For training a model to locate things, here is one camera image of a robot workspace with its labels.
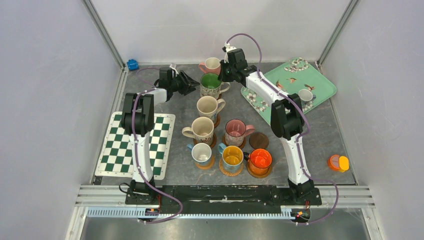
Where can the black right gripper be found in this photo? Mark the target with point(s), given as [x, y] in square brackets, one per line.
[226, 72]

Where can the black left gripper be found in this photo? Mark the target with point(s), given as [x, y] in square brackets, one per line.
[189, 83]

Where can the green inside mug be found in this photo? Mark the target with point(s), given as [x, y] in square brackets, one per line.
[210, 85]

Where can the pink white mug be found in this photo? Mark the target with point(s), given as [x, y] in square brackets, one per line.
[210, 65]

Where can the large cream mug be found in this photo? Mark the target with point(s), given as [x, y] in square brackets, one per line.
[208, 106]

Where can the white floral mug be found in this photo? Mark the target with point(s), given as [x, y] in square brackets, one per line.
[201, 133]

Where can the brown wooden saucer coaster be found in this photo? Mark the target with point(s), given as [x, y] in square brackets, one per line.
[240, 146]
[209, 120]
[213, 143]

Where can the pink patterned mug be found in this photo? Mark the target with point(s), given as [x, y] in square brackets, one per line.
[236, 131]

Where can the blue patterned mug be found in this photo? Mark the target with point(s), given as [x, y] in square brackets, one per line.
[200, 152]

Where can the dark walnut wooden coaster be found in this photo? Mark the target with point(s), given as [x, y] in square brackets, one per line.
[258, 140]

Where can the small white blue mug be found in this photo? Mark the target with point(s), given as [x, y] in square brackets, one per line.
[307, 98]

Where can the light orange wooden coaster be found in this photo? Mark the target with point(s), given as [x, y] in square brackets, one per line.
[205, 165]

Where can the yellow inside mug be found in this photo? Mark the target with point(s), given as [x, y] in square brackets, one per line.
[232, 155]

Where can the orange mug black handle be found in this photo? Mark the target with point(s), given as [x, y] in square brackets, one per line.
[260, 159]

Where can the woven rattan coaster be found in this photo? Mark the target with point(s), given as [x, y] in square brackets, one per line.
[238, 169]

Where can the brown ridged wooden coaster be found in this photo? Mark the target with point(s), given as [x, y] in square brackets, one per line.
[259, 176]

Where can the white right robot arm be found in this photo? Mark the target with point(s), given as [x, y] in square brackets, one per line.
[287, 118]

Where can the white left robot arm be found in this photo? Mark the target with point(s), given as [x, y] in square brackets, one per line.
[138, 120]

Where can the blue toy block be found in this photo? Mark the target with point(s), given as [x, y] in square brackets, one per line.
[132, 65]

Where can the mint green floral tray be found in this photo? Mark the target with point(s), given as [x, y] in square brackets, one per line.
[297, 74]

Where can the green white chessboard mat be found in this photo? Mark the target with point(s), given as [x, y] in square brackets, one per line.
[116, 155]

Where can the orange yellow small container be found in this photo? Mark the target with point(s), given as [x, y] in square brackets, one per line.
[338, 163]

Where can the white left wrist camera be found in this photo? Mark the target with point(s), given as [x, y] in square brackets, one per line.
[173, 66]

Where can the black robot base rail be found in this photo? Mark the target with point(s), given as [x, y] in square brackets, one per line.
[222, 199]

